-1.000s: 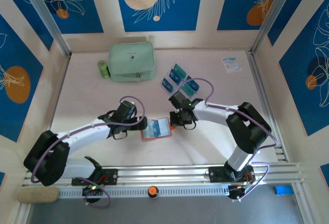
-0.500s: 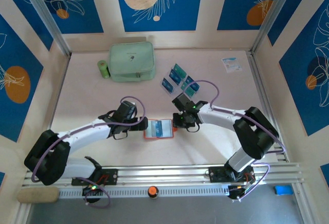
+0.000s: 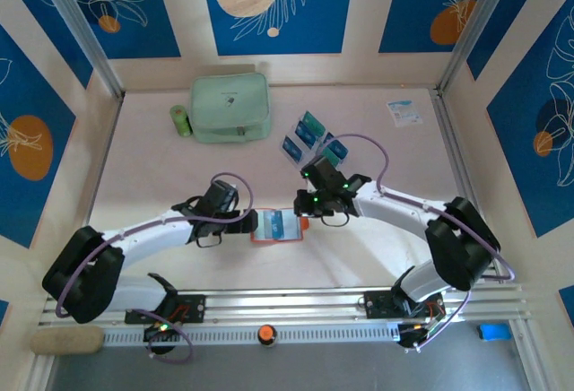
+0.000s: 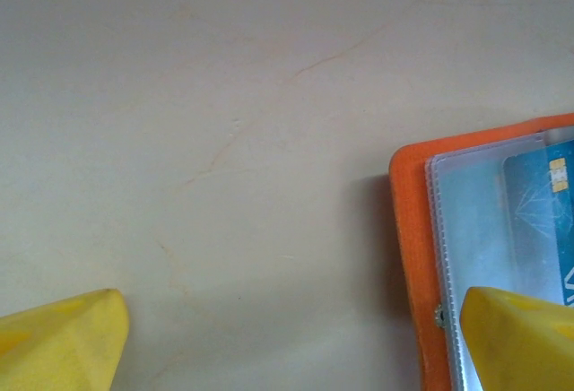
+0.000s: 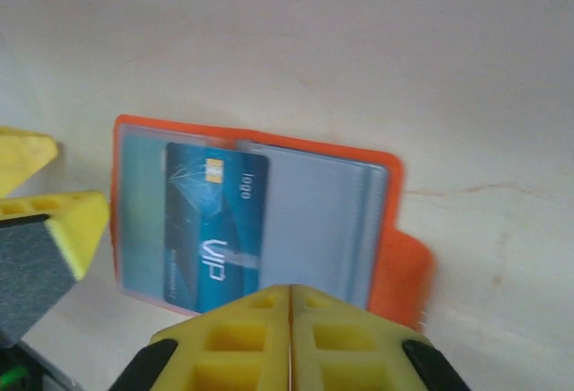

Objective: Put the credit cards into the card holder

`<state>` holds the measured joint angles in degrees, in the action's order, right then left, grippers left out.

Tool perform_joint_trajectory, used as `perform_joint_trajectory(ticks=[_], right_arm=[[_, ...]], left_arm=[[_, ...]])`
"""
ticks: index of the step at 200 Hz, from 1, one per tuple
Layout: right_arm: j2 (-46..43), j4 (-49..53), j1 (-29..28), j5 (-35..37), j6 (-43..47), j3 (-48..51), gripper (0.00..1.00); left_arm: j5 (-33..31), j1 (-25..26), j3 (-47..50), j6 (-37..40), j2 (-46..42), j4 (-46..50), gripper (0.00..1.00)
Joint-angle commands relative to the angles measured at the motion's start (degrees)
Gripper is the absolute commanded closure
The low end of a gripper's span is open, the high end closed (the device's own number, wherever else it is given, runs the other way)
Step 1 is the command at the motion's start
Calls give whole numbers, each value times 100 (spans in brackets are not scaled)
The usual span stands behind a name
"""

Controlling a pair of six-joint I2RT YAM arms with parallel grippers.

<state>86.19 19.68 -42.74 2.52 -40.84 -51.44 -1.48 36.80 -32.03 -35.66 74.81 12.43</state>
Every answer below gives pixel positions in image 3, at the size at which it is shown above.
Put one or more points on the beige foam block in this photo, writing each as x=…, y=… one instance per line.
x=67, y=341

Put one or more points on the aluminium side rail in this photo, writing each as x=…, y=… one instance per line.
x=455, y=149
x=104, y=158

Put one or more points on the green cylindrical roll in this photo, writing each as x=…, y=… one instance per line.
x=180, y=119

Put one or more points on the orange card holder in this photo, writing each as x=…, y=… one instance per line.
x=293, y=229

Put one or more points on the mint green zip pouch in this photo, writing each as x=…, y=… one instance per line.
x=228, y=108

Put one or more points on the teal credit card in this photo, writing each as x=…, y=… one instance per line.
x=332, y=158
x=313, y=122

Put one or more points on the white and blue paper packet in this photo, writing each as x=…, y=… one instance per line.
x=404, y=113

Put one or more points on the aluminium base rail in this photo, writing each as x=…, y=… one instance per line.
x=287, y=303

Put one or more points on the small blue block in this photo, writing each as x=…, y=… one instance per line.
x=494, y=332

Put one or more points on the aluminium frame post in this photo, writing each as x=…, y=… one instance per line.
x=76, y=19
x=475, y=19

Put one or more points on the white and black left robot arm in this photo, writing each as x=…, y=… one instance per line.
x=152, y=238

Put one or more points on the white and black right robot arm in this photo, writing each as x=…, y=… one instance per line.
x=394, y=211

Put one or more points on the blue credit card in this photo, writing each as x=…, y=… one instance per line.
x=307, y=133
x=339, y=149
x=291, y=149
x=274, y=223

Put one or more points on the black arm base electronics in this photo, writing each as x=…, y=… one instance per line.
x=410, y=336
x=157, y=336

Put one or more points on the orange push button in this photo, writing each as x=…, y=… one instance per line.
x=266, y=332

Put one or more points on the clear acrylic card stand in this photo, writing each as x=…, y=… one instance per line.
x=322, y=141

